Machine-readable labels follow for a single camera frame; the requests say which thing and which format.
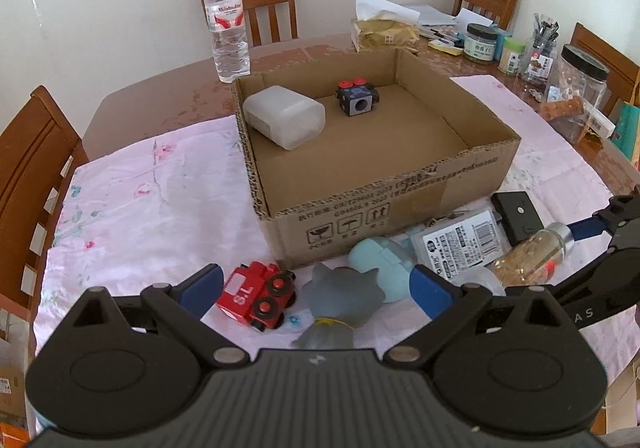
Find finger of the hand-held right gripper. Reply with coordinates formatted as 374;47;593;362
551;225;640;330
569;195;640;244

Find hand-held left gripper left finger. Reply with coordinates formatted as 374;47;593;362
70;264;248;370

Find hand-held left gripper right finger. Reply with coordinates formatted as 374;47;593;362
384;264;572;370

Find red toy fire truck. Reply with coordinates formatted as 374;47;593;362
216;261;298;331

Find clear plastic cup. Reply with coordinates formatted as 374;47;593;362
457;269;506;297

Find glass bottle with silver cap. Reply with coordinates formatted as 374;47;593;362
487;222;576;286

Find small black box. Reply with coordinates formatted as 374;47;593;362
491;191;543;246

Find brown cardboard box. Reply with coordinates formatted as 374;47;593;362
231;48;522;271

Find grey cat toy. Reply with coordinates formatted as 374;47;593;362
291;263;387;350

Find light blue plastic toy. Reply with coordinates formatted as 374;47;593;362
348;237;418;304

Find pink floral tablecloth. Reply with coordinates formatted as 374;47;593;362
35;73;640;434

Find green paper bag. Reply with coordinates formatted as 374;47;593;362
611;101;640;164

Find large clear jar black lid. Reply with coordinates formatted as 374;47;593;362
540;44;611;144

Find clear pen holder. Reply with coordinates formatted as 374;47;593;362
520;13;560;83

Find small jar with green lid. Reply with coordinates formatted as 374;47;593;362
498;36;527;76

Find white plastic container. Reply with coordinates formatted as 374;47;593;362
243;85;327;150

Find black red fidget cube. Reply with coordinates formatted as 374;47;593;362
335;78;379;118

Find cardboard boxes on floor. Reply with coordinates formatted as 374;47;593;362
0;303;37;444

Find glass jar with dark lid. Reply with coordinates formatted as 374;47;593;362
462;23;499;63

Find yellow notepad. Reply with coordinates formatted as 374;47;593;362
427;38;463;54

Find brown tissue pack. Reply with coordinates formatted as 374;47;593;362
351;0;421;52

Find clear plastic water bottle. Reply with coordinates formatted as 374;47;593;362
204;0;251;83

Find stack of papers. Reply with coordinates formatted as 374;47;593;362
400;3;496;29

